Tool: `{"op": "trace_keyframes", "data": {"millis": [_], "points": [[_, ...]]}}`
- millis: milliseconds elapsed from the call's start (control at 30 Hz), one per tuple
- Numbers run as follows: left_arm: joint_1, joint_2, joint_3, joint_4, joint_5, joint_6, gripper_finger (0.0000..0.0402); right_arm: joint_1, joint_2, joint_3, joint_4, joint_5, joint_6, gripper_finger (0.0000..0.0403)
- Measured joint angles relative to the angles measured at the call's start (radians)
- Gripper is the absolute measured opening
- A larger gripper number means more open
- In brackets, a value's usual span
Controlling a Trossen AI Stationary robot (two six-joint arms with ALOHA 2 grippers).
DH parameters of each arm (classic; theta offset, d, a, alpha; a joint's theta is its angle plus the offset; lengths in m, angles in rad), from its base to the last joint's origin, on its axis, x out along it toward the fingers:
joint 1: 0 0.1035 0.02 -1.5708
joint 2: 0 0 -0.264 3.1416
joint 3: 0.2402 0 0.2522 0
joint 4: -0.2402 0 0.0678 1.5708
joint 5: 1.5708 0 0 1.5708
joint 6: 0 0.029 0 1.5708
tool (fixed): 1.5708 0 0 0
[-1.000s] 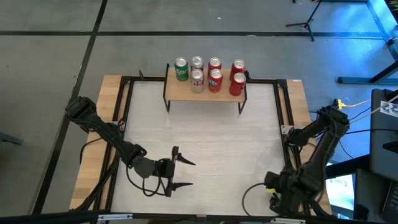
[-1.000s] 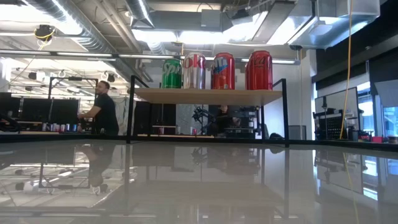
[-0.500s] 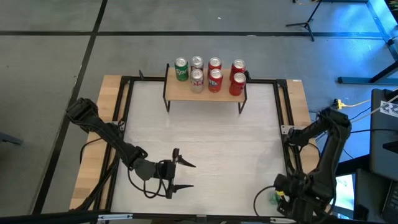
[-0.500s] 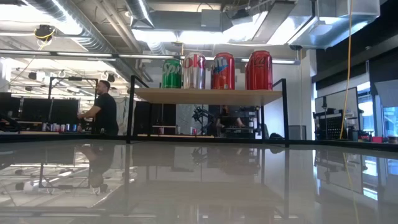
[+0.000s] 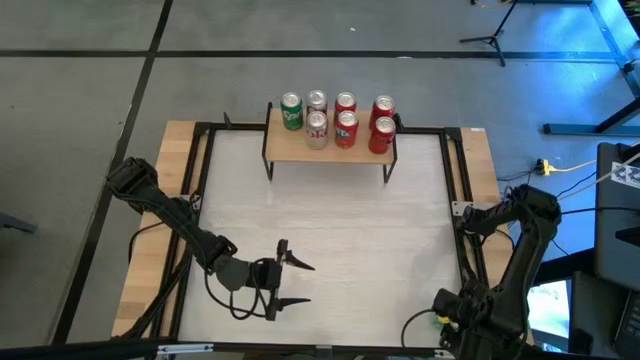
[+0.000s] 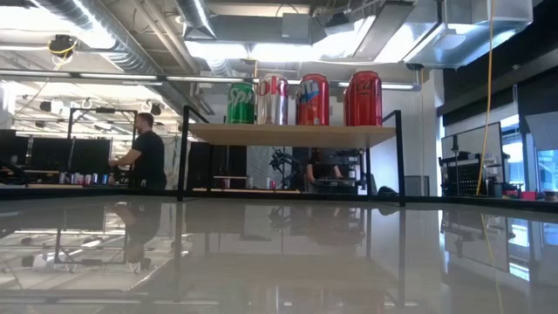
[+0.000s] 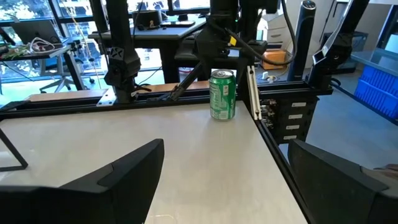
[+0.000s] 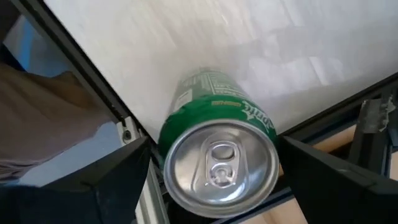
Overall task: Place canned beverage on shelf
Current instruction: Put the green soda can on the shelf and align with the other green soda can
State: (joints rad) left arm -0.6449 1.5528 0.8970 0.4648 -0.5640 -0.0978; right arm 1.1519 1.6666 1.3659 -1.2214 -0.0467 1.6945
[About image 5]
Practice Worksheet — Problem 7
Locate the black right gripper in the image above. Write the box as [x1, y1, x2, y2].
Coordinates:
[432, 286, 484, 352]

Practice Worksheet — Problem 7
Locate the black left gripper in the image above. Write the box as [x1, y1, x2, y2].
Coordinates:
[215, 238, 317, 322]

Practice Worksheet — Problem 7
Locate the silver Diet Coke can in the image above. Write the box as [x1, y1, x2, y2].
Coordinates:
[305, 110, 330, 151]
[306, 89, 329, 117]

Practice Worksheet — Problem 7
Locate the red Fanta can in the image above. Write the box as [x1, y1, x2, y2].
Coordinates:
[334, 110, 360, 150]

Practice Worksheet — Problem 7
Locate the red Coke Zero can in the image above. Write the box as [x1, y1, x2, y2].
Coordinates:
[368, 116, 397, 155]

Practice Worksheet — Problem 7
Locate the red Coca-Cola can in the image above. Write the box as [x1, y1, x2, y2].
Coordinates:
[334, 91, 358, 119]
[368, 95, 396, 132]

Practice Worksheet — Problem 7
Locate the computer monitor screen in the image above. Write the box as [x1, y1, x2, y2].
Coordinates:
[527, 279, 573, 352]

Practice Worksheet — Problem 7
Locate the black desk beam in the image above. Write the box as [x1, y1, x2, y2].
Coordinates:
[534, 248, 596, 287]

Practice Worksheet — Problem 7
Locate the dark grey computer case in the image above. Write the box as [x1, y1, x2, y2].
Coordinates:
[569, 272, 624, 359]

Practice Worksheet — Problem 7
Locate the black cabinet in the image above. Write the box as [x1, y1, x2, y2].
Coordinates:
[593, 141, 640, 292]

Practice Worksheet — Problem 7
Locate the white marker sheet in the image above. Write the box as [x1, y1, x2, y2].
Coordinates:
[610, 160, 640, 190]

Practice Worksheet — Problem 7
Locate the black crossbeam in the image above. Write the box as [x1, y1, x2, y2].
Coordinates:
[0, 335, 640, 360]

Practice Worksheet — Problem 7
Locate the grey furniture leg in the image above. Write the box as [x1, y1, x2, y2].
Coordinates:
[0, 212, 37, 235]

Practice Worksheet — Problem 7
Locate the black tripod stand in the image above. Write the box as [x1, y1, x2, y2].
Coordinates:
[458, 0, 521, 68]

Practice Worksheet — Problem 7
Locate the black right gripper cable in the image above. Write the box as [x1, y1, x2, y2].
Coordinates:
[400, 308, 437, 349]

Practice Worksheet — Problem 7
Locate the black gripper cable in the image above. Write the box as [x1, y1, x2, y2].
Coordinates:
[203, 272, 272, 320]
[400, 308, 437, 349]

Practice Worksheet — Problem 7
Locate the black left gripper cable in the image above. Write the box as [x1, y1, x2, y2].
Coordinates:
[203, 272, 272, 320]

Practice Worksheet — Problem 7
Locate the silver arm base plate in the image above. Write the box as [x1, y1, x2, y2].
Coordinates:
[451, 200, 494, 217]

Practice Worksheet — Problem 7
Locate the silver metal bracket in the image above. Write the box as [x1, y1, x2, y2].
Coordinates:
[156, 342, 215, 357]

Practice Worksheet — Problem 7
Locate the wooden shelf with black frame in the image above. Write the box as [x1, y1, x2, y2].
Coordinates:
[261, 102, 401, 185]

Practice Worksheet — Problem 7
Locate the thin black cable loop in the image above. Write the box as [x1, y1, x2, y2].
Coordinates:
[128, 219, 174, 266]

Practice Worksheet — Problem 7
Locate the black metal table frame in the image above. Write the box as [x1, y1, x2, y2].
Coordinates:
[149, 112, 501, 351]

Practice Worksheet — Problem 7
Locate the yellow extension cord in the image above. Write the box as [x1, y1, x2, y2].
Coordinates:
[534, 158, 599, 177]

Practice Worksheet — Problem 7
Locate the black floor cable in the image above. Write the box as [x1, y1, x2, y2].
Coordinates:
[553, 172, 598, 200]

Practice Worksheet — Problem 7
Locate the metal stand frame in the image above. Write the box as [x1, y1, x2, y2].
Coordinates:
[542, 0, 640, 138]

